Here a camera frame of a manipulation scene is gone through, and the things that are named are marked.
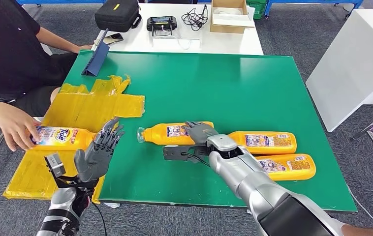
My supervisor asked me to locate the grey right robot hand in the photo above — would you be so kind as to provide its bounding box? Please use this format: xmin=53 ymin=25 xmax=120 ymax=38
xmin=181 ymin=121 xmax=220 ymax=146

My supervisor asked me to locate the person's left hand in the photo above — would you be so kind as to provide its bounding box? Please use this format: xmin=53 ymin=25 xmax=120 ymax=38
xmin=75 ymin=44 xmax=93 ymax=55

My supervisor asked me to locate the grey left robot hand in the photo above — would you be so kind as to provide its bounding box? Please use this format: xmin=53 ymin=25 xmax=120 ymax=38
xmin=74 ymin=118 xmax=126 ymax=183

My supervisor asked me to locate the person's right hand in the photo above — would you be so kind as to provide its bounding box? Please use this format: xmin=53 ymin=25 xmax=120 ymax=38
xmin=0 ymin=106 xmax=42 ymax=152

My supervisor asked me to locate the orange detergent bottle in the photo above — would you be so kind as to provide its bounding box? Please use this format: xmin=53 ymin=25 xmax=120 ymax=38
xmin=30 ymin=126 xmax=97 ymax=151
xmin=136 ymin=121 xmax=215 ymax=146
xmin=255 ymin=153 xmax=316 ymax=181
xmin=227 ymin=131 xmax=297 ymax=155

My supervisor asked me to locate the blue tablet case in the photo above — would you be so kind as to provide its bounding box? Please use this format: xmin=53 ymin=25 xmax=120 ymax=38
xmin=81 ymin=29 xmax=111 ymax=77

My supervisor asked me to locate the black smartphone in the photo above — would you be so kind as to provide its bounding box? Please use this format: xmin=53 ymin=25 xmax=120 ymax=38
xmin=94 ymin=32 xmax=124 ymax=46

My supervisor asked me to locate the black carrying case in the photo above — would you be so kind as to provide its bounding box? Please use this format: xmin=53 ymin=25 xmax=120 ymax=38
xmin=94 ymin=0 xmax=142 ymax=33

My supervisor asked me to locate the yellow taped sheet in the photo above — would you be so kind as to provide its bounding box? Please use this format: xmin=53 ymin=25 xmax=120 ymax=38
xmin=2 ymin=75 xmax=146 ymax=204

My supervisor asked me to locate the seated person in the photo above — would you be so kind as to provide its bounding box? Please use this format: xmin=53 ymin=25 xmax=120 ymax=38
xmin=0 ymin=0 xmax=93 ymax=152

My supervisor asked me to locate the black handheld controller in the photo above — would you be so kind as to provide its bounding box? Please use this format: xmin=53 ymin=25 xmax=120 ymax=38
xmin=146 ymin=15 xmax=178 ymax=36

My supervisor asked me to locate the open cardboard box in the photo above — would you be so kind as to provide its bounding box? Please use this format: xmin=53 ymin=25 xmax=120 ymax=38
xmin=210 ymin=0 xmax=255 ymax=34

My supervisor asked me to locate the green plastic crate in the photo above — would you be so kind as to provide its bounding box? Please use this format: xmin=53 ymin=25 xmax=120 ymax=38
xmin=247 ymin=0 xmax=268 ymax=20

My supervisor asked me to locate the white side table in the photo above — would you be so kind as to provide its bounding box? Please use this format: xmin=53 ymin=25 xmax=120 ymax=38
xmin=305 ymin=8 xmax=373 ymax=133

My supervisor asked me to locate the standing person's leg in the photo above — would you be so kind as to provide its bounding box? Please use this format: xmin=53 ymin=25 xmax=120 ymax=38
xmin=341 ymin=224 xmax=373 ymax=236

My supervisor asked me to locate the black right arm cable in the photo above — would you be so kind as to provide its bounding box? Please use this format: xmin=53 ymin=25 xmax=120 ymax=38
xmin=181 ymin=151 xmax=212 ymax=168

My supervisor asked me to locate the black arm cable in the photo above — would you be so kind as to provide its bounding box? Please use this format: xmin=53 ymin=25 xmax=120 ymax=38
xmin=181 ymin=151 xmax=212 ymax=168
xmin=90 ymin=201 xmax=108 ymax=236

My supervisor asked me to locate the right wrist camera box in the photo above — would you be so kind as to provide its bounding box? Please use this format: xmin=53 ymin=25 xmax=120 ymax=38
xmin=162 ymin=145 xmax=210 ymax=163

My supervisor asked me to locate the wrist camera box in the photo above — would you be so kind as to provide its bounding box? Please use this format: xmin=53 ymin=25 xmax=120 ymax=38
xmin=162 ymin=145 xmax=210 ymax=163
xmin=44 ymin=153 xmax=66 ymax=179

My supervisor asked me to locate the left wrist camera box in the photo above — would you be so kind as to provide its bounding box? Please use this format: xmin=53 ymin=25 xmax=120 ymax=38
xmin=44 ymin=153 xmax=66 ymax=179

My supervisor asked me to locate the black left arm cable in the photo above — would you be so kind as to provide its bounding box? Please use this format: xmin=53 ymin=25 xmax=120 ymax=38
xmin=90 ymin=201 xmax=108 ymax=236

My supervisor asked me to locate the black cable bundle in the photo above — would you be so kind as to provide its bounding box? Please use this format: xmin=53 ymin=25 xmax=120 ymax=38
xmin=181 ymin=3 xmax=209 ymax=31

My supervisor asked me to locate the white floor cable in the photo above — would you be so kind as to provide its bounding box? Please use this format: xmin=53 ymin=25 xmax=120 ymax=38
xmin=347 ymin=185 xmax=373 ymax=230

